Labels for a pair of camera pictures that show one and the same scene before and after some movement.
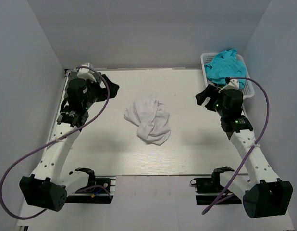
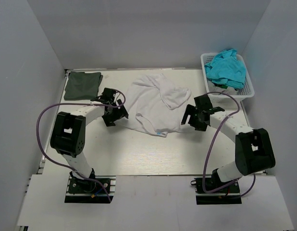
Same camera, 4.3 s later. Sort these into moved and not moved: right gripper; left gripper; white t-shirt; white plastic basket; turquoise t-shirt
Moved: left gripper; right gripper; white t-shirt
Not moved: white plastic basket; turquoise t-shirt
